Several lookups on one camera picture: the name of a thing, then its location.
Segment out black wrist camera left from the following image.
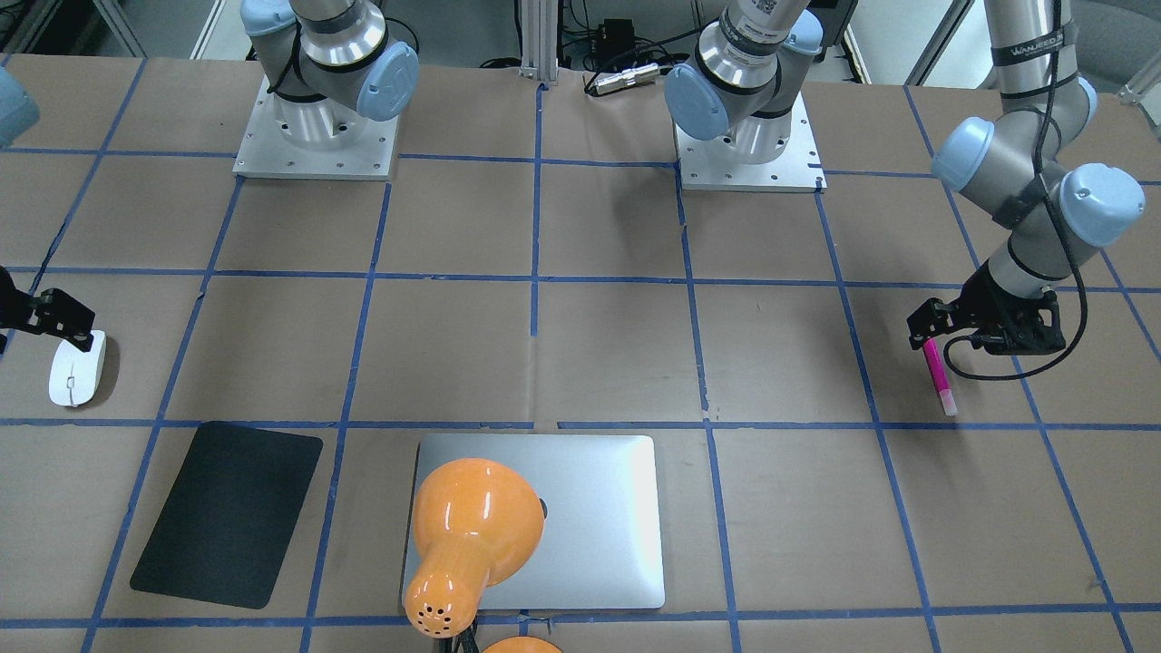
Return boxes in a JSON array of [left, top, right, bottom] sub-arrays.
[[969, 289, 1066, 356]]

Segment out silver cylinder connector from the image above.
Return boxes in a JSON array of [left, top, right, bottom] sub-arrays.
[[584, 63, 662, 98]]

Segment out silver laptop notebook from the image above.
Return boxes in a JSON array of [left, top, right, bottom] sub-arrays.
[[414, 435, 665, 611]]

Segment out black mousepad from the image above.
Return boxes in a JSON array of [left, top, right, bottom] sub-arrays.
[[130, 421, 324, 610]]

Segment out orange desk lamp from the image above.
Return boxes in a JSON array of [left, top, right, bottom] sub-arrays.
[[402, 455, 547, 652]]

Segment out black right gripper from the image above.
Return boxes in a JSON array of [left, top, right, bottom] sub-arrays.
[[1, 266, 96, 353]]

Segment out white computer mouse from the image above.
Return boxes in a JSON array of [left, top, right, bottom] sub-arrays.
[[46, 330, 108, 408]]

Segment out aluminium frame post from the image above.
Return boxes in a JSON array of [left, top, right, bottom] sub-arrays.
[[517, 0, 560, 87]]

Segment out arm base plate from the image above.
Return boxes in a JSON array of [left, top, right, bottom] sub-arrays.
[[232, 78, 401, 182], [673, 94, 828, 193]]

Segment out pink marker pen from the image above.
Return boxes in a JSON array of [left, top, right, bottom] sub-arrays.
[[921, 338, 959, 416]]

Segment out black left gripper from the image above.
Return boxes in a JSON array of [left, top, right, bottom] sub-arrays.
[[908, 265, 1058, 350]]

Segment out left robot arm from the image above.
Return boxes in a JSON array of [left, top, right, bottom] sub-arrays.
[[665, 1, 1146, 356]]

